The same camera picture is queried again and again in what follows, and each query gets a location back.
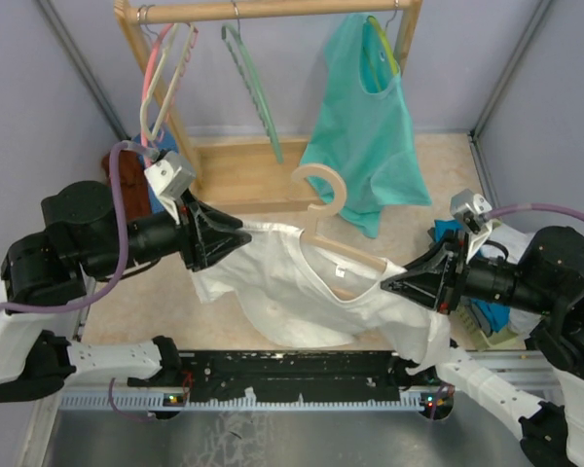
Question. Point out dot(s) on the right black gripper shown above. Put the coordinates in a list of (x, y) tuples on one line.
[(430, 278)]

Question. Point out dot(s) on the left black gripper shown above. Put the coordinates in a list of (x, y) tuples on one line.
[(206, 233)]

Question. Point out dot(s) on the beige wooden hanger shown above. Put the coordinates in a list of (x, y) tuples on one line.
[(316, 212)]

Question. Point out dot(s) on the white t-shirt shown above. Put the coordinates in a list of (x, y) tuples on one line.
[(301, 296)]

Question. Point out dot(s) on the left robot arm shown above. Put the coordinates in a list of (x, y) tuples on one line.
[(85, 249)]

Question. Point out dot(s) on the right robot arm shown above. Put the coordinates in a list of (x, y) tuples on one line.
[(547, 281)]

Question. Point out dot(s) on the teal t-shirt on hanger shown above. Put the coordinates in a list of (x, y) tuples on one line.
[(364, 130)]

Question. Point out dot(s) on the green plastic hanger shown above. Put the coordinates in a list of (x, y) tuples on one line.
[(231, 36)]

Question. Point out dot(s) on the pink plastic hanger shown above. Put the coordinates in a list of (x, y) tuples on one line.
[(148, 82)]

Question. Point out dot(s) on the yellow-green hanger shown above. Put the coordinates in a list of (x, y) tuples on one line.
[(388, 55)]

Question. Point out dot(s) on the wooden clothes rack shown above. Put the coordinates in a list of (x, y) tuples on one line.
[(242, 176)]

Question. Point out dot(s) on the light green laundry basket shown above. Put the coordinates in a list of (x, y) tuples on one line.
[(502, 340)]

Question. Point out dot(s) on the brown cloth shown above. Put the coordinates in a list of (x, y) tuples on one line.
[(134, 186)]

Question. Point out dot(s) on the blue cloth in basket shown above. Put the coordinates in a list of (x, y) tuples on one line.
[(492, 318)]

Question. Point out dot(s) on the blue cloth by rack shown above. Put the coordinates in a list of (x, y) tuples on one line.
[(166, 143)]

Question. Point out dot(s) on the white cloth in basket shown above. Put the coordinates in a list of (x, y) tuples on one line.
[(515, 242)]

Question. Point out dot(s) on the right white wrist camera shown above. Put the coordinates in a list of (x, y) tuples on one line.
[(469, 209)]

